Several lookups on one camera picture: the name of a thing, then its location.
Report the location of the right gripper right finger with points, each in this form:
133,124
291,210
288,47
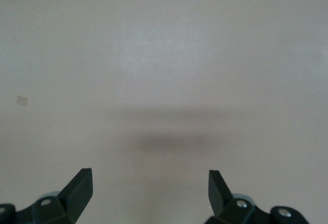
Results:
223,198

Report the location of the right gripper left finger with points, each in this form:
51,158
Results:
74,198

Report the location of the small brown tape patch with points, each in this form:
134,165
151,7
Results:
22,101

